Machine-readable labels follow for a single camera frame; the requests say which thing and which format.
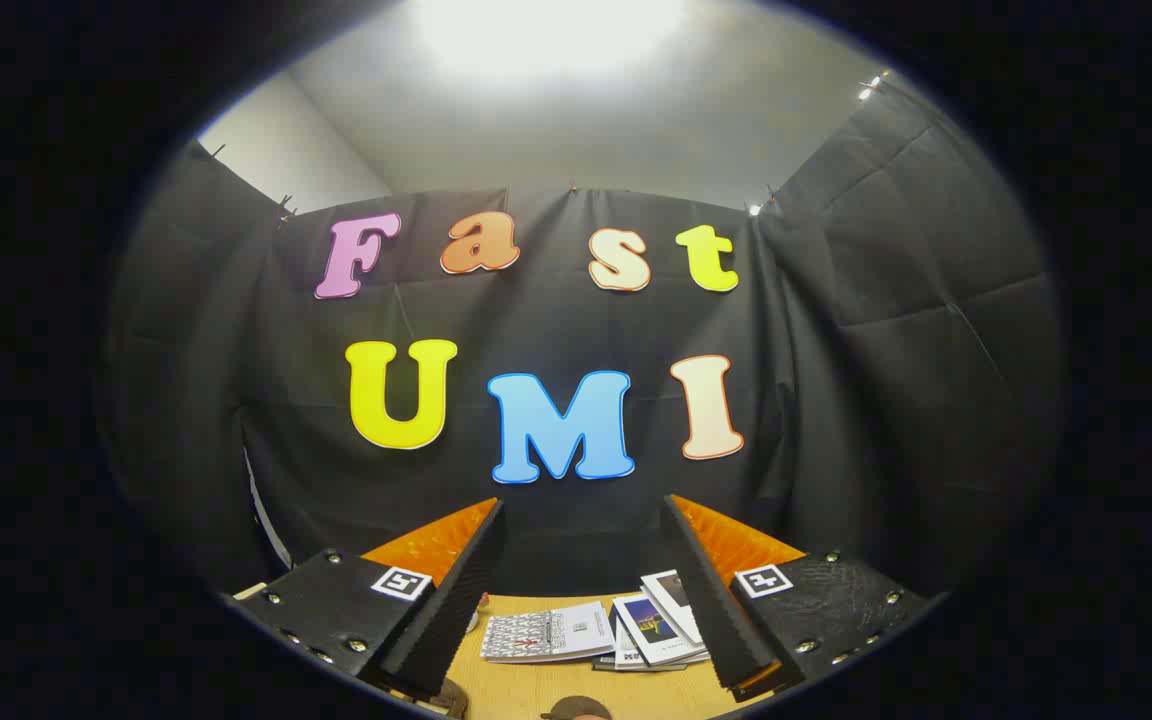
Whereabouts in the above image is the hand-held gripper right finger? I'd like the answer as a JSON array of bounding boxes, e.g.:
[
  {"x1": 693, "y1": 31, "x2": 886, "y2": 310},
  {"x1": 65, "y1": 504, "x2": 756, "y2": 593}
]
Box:
[{"x1": 661, "y1": 493, "x2": 939, "y2": 704}]

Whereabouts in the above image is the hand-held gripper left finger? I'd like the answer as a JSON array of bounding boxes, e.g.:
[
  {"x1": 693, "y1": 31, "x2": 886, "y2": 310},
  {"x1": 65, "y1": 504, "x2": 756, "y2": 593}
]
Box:
[{"x1": 234, "y1": 497, "x2": 507, "y2": 701}]

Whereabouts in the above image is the grey patterned book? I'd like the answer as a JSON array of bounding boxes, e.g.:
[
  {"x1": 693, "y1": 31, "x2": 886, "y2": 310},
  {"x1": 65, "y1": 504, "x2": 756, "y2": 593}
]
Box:
[{"x1": 479, "y1": 600, "x2": 617, "y2": 664}]

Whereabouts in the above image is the white book with black print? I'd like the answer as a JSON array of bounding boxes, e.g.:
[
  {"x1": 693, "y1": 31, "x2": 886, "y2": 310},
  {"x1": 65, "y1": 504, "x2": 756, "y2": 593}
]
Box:
[{"x1": 614, "y1": 625, "x2": 712, "y2": 671}]

